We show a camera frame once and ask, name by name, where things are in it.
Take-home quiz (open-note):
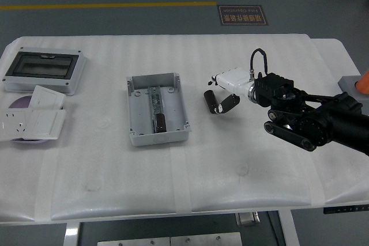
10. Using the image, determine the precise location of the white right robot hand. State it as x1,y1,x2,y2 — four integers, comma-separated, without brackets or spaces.
207,68,254,115

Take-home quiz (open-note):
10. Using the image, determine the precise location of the black cylindrical battery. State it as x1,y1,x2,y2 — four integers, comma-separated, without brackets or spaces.
204,90,219,114
153,113,168,134

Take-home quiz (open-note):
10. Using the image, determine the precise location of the open grey junction box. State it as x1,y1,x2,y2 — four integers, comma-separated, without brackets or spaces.
126,72,192,147

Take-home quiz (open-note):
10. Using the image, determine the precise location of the grey box with dark window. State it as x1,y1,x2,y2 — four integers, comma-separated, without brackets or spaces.
1,46,88,96

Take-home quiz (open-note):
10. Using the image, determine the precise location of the brown floor sign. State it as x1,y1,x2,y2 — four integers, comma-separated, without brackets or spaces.
216,5,269,27

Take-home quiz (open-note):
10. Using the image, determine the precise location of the white foam mat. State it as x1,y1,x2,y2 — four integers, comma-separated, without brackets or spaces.
0,34,369,222

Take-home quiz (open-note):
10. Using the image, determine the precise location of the grey block base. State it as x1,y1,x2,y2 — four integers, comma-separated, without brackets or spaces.
337,75,369,99

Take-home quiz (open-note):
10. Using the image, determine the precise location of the white table leg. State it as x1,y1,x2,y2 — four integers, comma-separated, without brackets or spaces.
62,221,81,246
278,210,300,246

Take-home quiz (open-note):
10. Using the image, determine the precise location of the black table control panel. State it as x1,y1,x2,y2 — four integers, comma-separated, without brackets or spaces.
322,204,369,215

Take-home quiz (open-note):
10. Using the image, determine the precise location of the purple round disc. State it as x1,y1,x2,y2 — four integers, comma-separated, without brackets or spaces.
7,95,50,145

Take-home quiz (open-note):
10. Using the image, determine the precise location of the white socket panel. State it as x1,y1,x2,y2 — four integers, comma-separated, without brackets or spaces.
0,109,34,142

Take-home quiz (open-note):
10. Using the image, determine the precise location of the metal rail inside box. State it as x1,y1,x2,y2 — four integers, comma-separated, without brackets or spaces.
147,85,165,117

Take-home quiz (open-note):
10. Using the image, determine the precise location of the grey metal bracket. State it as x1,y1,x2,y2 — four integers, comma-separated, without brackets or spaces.
235,212,261,227

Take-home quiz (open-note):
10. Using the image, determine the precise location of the grey metal base plate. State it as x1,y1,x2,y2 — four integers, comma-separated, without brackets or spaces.
97,236,171,246
170,232,243,246

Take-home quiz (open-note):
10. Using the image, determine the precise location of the white switch panel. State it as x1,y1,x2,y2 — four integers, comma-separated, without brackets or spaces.
28,85,66,111
22,109,66,140

